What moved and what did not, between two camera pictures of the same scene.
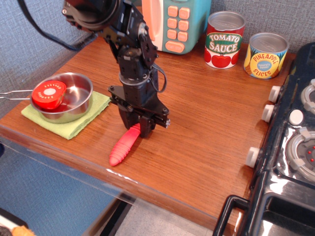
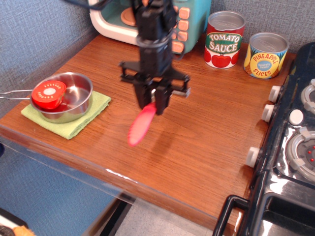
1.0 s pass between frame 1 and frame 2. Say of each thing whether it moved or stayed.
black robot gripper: moved
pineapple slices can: stayed
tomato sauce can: stayed
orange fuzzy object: stayed
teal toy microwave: stayed
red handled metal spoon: moved
